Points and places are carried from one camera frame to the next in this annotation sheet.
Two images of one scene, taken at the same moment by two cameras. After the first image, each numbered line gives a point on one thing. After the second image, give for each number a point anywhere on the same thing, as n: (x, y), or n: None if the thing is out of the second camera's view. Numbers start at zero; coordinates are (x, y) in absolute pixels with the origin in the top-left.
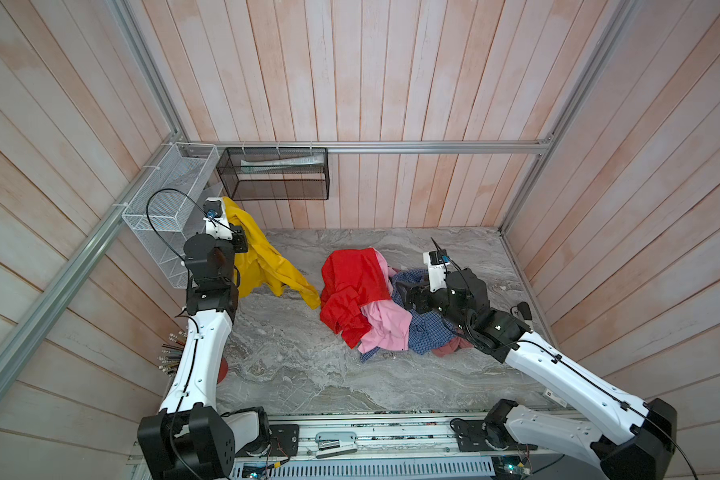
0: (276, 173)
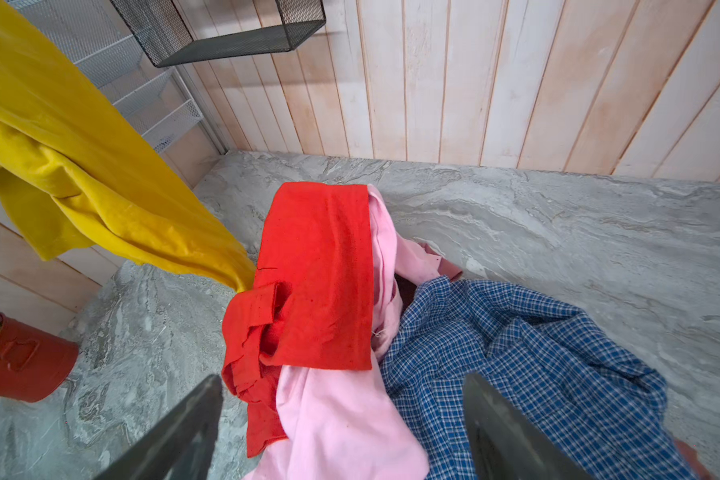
0: (188, 32)
